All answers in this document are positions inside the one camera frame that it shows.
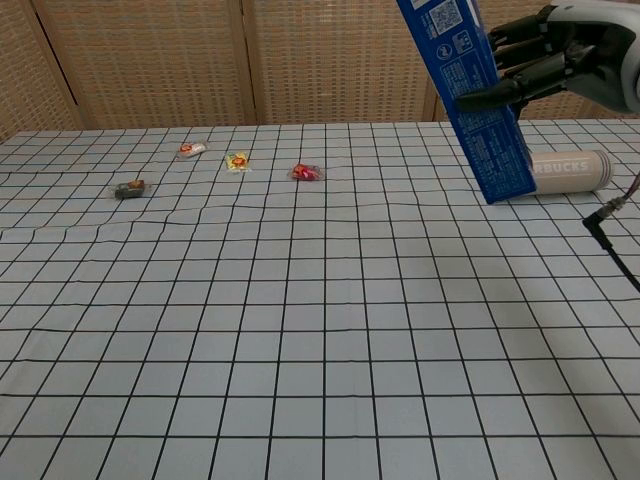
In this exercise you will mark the woven bamboo folding screen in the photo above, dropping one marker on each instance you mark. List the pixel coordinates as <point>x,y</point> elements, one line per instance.
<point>150,60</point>

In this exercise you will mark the light blue checkered tablecloth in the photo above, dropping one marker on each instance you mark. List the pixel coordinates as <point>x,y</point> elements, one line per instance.
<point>300,360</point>

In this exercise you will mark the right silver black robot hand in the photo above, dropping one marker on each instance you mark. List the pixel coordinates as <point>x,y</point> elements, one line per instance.
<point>595,55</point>

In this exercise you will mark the white orange wrapped candy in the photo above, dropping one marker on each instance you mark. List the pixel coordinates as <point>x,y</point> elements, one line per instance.
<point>192,149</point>

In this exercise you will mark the beige Starbucks cylinder canister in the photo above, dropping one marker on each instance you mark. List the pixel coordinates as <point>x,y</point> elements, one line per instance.
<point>570,175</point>

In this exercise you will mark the yellow wrapped candy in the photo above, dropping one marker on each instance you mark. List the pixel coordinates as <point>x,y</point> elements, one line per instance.
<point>237,162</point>

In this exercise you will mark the red wrapped candy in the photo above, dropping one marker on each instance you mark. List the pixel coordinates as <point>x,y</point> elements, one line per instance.
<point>304,172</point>

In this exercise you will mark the dark wrapped candy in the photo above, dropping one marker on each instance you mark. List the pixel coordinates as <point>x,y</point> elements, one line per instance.
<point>131,190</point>

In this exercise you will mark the blue white carton box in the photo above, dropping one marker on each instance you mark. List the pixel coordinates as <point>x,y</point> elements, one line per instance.
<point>480,125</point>

